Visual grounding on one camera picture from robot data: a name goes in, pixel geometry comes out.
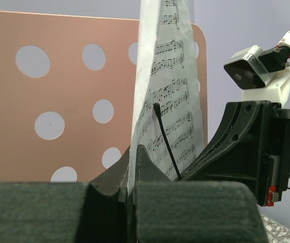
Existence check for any pink folding music stand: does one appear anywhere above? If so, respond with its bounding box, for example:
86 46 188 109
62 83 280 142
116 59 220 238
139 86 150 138
0 9 209 183

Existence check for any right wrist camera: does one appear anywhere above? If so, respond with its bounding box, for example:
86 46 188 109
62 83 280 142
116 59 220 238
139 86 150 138
224 30 290 106

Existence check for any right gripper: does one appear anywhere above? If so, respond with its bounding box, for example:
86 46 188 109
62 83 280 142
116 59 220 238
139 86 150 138
182 101 290 207

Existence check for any printed sheet music page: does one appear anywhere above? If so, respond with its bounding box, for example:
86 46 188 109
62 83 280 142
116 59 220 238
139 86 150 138
128 1 204 191

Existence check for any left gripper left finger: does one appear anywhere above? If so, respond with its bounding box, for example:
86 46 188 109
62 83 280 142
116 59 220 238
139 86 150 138
0 152 132 242

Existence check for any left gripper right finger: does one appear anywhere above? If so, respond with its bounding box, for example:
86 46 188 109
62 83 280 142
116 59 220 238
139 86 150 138
134 145 268 242

